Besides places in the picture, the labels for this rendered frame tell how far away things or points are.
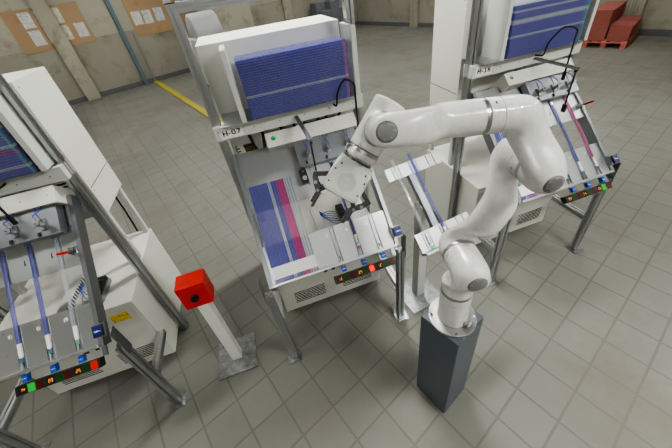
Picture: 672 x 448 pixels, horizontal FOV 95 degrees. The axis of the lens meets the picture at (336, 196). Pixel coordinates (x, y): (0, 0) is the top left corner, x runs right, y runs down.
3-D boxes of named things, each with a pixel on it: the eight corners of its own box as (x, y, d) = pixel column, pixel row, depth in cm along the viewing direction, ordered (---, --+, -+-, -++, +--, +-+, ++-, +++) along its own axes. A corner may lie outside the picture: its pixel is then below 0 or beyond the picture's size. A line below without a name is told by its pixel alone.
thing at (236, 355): (258, 366, 193) (213, 289, 147) (219, 381, 189) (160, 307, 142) (254, 332, 212) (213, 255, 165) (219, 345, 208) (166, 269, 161)
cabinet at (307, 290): (380, 284, 230) (376, 222, 193) (289, 317, 218) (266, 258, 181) (350, 230, 281) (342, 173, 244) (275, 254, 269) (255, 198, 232)
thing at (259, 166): (370, 181, 174) (372, 178, 169) (254, 215, 162) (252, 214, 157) (351, 128, 178) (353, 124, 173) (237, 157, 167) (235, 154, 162)
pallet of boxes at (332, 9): (337, 31, 1151) (333, -2, 1089) (349, 31, 1104) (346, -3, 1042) (314, 37, 1104) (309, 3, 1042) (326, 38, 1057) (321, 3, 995)
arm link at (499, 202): (444, 278, 106) (428, 245, 119) (475, 281, 108) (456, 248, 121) (530, 150, 78) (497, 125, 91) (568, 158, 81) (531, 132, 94)
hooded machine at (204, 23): (243, 82, 735) (221, 8, 644) (217, 91, 704) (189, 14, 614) (230, 78, 787) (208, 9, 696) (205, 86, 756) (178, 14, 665)
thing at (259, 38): (363, 253, 256) (338, 19, 154) (281, 281, 243) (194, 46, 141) (338, 207, 308) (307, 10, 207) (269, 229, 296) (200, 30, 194)
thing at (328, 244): (393, 244, 166) (395, 243, 163) (273, 284, 154) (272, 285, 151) (381, 210, 169) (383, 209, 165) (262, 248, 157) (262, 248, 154)
